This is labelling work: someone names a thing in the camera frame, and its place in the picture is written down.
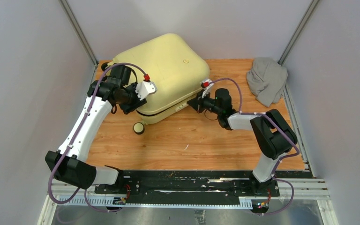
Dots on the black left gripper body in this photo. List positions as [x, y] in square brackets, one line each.
[130, 101]

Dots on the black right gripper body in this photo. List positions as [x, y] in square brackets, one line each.
[208, 103]

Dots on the cream suitcase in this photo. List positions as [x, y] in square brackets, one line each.
[175, 68]

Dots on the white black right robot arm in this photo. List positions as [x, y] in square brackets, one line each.
[273, 134]

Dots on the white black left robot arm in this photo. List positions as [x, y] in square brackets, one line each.
[123, 85]

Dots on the grey crumpled cloth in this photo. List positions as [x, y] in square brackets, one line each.
[266, 80]

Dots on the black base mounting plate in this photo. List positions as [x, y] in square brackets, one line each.
[190, 187]

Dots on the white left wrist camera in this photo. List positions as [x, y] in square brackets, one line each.
[144, 89]

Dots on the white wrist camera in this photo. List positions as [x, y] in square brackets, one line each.
[144, 89]
[206, 87]

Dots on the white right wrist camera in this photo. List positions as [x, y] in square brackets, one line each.
[206, 87]

